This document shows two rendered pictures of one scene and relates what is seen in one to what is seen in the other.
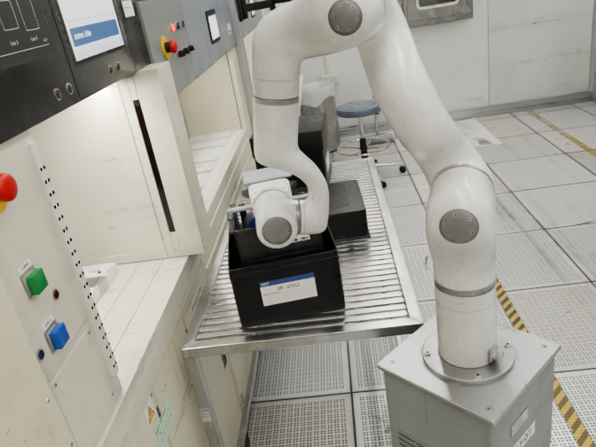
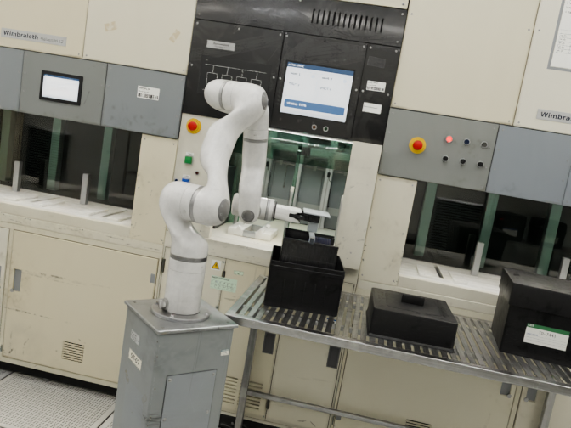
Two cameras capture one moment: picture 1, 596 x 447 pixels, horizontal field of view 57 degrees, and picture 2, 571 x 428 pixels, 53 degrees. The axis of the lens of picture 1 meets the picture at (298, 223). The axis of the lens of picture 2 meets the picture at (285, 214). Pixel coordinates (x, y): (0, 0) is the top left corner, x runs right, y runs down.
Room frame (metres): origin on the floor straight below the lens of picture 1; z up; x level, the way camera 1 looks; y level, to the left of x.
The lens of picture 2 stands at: (1.28, -2.11, 1.40)
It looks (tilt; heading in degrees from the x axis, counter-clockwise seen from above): 8 degrees down; 92
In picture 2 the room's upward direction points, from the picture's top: 9 degrees clockwise
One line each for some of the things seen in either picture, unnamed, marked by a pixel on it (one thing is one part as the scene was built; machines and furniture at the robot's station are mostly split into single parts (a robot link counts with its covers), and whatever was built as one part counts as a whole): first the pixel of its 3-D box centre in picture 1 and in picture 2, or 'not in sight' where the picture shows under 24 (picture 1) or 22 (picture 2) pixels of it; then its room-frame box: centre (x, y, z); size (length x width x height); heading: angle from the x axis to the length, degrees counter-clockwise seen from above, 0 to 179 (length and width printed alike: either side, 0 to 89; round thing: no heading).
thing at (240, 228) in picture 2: not in sight; (253, 229); (1.05, 0.67, 0.89); 0.22 x 0.21 x 0.04; 84
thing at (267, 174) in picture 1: (277, 230); (307, 251); (1.32, 0.06, 0.96); 0.24 x 0.20 x 0.32; 92
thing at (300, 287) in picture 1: (284, 264); (303, 278); (1.32, 0.06, 0.85); 0.28 x 0.28 x 0.17; 2
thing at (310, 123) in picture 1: (294, 154); (540, 315); (2.19, -0.03, 0.89); 0.29 x 0.29 x 0.25; 79
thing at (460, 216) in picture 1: (461, 235); (184, 219); (0.90, -0.30, 1.07); 0.19 x 0.12 x 0.24; 158
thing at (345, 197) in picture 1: (320, 208); (409, 312); (1.72, -0.09, 0.83); 0.29 x 0.29 x 0.13; 86
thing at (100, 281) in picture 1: (66, 288); not in sight; (1.31, 0.64, 0.89); 0.22 x 0.21 x 0.04; 84
